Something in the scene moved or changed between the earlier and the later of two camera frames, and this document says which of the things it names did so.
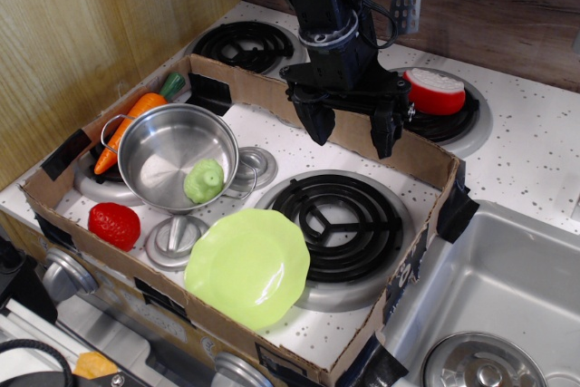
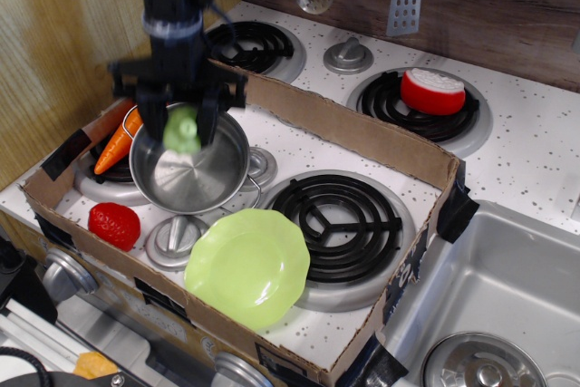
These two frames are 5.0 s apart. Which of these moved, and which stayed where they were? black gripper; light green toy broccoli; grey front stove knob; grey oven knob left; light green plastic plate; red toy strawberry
Moved: light green toy broccoli; black gripper
Stayed: red toy strawberry; grey oven knob left; grey front stove knob; light green plastic plate
